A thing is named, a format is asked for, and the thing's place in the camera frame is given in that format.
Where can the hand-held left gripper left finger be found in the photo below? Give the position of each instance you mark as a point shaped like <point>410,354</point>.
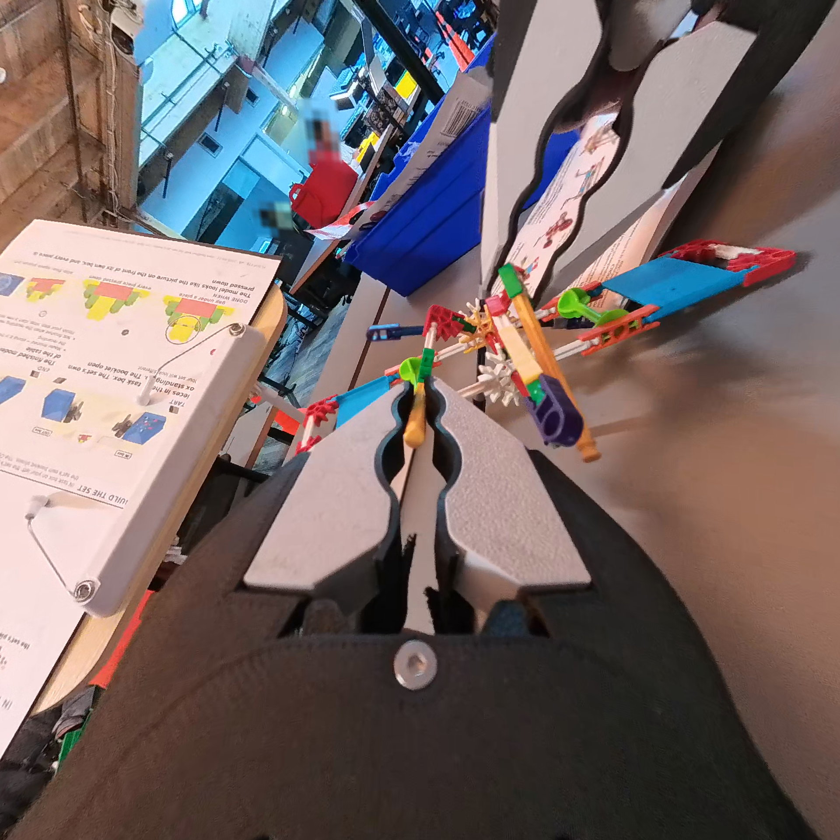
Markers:
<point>321,518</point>

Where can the colourful construction toy airplane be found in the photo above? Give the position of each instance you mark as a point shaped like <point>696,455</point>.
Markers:
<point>669,279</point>

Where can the red storage box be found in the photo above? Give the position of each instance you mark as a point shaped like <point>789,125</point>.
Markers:
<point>325,190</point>

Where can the printed instruction sheet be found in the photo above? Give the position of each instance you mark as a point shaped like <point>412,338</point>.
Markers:
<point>197,275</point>

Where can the white instruction booklet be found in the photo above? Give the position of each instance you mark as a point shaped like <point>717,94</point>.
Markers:
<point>630,253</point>

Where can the black office chair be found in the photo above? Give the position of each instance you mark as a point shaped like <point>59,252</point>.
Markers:
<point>308,295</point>

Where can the blue plastic bin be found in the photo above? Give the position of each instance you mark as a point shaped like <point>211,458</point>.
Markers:
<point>420,223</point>

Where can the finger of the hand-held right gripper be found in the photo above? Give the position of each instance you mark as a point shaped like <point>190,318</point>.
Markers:
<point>702,98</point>
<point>525,98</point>

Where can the white printed box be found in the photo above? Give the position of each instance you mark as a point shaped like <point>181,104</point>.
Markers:
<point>177,485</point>

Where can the orange traffic cone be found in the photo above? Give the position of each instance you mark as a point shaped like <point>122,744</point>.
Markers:
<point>121,636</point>

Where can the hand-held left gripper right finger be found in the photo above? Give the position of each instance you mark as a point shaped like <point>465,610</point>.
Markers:
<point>518,518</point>

